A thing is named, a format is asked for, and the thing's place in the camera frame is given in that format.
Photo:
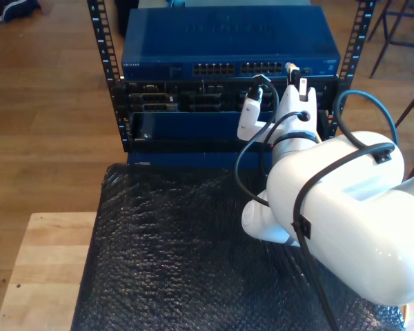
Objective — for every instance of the dark blue rack unit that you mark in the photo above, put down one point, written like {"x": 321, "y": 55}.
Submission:
{"x": 193, "y": 127}

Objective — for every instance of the dark blue shoe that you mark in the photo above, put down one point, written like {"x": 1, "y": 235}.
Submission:
{"x": 20, "y": 8}

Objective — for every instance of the black perforated rack post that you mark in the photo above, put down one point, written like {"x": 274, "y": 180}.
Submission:
{"x": 357, "y": 41}
{"x": 105, "y": 41}

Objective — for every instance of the blue network switch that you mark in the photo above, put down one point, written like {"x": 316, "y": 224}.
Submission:
{"x": 227, "y": 34}

